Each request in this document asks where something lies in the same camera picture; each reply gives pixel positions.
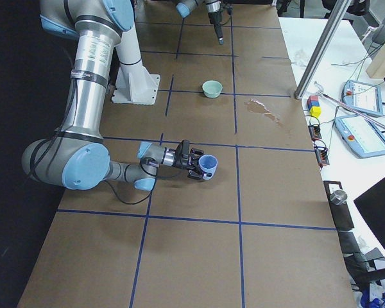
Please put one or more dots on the yellow cube block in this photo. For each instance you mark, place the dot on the yellow cube block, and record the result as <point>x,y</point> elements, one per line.
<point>315,111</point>

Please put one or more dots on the metal cylinder weight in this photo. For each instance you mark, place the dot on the metal cylinder weight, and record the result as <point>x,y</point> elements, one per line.
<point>338,197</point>

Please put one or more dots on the teach pendant tablet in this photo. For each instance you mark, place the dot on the teach pendant tablet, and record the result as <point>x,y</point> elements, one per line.
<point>363,97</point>
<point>363,138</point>

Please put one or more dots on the mint green bowl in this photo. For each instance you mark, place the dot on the mint green bowl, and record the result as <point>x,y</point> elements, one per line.
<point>212,88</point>

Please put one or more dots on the white camera mast pole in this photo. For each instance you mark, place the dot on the white camera mast pole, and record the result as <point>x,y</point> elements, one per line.
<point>134,84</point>

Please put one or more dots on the red blue block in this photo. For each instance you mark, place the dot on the red blue block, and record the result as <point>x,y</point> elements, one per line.
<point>313,102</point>

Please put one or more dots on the light blue plastic cup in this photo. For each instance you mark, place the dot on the light blue plastic cup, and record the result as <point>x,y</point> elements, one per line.
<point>208,164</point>

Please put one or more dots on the aluminium frame post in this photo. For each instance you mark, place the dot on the aluminium frame post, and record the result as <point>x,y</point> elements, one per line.
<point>340,9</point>

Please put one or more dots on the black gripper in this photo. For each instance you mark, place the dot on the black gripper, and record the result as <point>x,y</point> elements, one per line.
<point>181,162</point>
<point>215,17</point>

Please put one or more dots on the far teach pendant tablet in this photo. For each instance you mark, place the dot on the far teach pendant tablet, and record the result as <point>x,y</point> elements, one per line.
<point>363,97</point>

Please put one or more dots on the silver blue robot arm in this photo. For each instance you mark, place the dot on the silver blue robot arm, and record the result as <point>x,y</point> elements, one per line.
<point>213,7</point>
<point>76,157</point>

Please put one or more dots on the near teach pendant tablet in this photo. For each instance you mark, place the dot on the near teach pendant tablet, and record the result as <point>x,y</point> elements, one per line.
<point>363,138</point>

